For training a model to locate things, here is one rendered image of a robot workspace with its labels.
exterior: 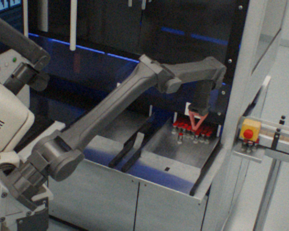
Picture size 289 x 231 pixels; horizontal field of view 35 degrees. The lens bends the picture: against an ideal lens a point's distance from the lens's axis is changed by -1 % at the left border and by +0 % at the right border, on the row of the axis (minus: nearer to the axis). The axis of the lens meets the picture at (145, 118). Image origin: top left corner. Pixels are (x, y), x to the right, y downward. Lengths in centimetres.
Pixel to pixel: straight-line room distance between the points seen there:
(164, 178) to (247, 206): 149
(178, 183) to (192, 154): 23
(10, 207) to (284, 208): 238
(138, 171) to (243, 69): 58
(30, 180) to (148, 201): 125
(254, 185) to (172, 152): 156
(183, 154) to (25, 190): 93
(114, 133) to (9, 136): 85
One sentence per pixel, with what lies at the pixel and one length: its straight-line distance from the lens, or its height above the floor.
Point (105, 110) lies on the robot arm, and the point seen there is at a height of 135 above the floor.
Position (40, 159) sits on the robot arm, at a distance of 118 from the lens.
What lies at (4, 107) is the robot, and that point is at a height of 136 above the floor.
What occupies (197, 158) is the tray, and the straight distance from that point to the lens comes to 193.
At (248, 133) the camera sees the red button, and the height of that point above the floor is 101.
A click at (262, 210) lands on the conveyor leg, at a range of 235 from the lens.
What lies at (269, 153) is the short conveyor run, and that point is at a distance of 213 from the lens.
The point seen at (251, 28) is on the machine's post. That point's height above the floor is 143.
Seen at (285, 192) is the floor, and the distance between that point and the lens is 345.
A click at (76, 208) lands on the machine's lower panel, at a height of 22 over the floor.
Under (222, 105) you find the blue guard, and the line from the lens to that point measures 195.
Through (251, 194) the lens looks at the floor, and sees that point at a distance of 332.
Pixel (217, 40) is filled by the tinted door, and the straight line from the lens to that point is 188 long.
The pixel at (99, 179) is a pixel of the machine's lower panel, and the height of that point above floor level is 48.
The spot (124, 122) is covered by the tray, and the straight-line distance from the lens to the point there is 212.
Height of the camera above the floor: 192
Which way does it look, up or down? 29 degrees down
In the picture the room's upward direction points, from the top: 6 degrees clockwise
